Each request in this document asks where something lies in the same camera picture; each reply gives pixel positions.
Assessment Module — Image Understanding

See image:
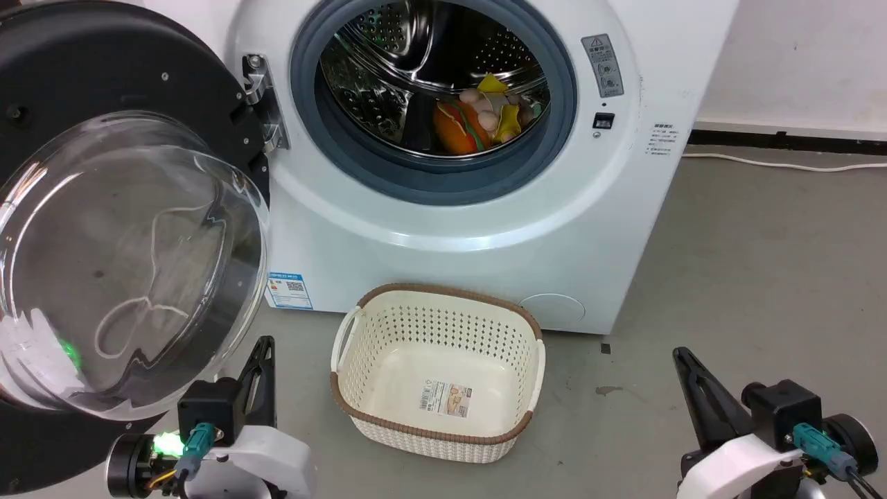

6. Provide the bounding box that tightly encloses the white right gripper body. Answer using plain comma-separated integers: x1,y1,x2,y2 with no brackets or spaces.
678,432,808,499

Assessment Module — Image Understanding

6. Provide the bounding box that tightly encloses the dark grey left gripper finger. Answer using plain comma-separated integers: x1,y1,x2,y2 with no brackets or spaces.
238,335,278,429

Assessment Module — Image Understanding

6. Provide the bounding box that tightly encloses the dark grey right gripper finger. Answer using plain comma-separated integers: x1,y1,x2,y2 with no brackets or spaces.
672,347,755,453

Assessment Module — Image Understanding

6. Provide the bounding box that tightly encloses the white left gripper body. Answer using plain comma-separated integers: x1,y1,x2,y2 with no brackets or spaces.
186,424,317,499

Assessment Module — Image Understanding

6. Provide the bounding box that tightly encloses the white front-load washing machine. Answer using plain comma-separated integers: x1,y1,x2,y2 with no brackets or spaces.
142,0,741,335

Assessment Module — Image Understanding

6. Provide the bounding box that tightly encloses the metal door hinge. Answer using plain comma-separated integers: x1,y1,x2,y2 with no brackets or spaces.
242,53,291,154

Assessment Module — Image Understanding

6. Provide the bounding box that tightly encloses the black washing machine door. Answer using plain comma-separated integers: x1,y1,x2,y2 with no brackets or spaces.
0,0,272,496

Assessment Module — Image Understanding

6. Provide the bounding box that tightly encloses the blue energy label sticker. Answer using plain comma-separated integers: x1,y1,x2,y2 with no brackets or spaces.
265,271,314,311

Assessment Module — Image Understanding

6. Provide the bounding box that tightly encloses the cream plastic laundry basket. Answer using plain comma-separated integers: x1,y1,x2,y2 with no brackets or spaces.
329,282,547,464

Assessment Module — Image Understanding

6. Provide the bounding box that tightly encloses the round white filter cover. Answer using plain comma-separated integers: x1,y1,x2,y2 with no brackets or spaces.
519,292,587,331

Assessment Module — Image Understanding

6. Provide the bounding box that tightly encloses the paper basket label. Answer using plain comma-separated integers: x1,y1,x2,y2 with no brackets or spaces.
418,380,473,419

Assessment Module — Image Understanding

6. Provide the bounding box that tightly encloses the small printed text sticker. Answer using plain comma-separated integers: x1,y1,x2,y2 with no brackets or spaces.
647,123,677,157

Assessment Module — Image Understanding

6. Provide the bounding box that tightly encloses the black baseboard strip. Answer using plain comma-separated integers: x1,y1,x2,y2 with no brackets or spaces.
687,128,887,157

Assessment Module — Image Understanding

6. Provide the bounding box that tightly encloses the orange plush toy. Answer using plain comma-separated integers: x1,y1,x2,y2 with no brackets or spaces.
432,99,492,156

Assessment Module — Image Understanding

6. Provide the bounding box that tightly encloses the stainless steel drum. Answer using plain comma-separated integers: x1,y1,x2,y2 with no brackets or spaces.
315,0,552,159

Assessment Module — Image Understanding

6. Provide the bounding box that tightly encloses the yellow and beige doll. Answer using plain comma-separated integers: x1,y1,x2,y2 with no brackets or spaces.
458,72,549,146

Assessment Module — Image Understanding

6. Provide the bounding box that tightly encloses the grey warning label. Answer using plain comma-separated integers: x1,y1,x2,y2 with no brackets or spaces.
581,33,625,99

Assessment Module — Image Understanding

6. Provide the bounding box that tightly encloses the teal plug left camera cable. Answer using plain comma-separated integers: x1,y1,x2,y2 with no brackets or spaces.
173,421,217,486

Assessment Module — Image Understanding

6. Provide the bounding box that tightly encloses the teal plug camera cable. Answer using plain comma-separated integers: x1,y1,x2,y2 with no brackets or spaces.
792,423,884,499
173,421,217,486

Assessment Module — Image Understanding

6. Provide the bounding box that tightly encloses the teal plug right camera cable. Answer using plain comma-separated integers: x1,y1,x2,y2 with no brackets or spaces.
792,423,884,499

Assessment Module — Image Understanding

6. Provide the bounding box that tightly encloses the white floor cable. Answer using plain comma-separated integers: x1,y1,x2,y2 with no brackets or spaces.
682,152,887,173

